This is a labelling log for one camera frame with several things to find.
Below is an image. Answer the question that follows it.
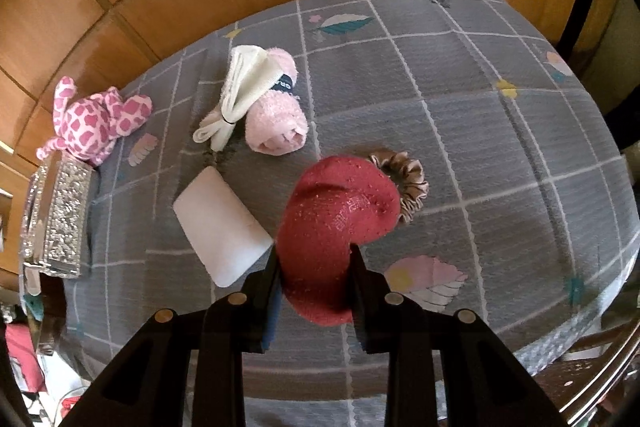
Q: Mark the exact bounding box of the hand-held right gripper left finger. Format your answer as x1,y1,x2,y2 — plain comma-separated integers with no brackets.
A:
60,244,281,427

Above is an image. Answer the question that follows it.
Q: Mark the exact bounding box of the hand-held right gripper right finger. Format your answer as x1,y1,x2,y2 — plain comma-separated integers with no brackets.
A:
350,244,568,427

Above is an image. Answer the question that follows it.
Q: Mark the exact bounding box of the red sock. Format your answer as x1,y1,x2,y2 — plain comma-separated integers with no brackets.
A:
276,155,401,327

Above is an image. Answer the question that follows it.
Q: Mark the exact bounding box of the white pad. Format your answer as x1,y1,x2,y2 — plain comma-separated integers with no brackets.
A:
172,166,275,289

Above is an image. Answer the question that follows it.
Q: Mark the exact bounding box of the brown satin scrunchie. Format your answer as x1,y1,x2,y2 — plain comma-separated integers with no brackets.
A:
369,149,430,225

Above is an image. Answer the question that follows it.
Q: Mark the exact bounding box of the silver ornate tissue box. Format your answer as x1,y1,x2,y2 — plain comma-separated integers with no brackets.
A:
20,154,96,280

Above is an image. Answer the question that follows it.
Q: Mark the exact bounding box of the red cloth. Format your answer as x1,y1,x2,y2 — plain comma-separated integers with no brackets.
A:
5,324,47,393

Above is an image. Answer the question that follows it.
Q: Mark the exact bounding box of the pink spotted plush toy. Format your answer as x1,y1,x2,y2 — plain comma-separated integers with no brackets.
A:
36,76,153,168

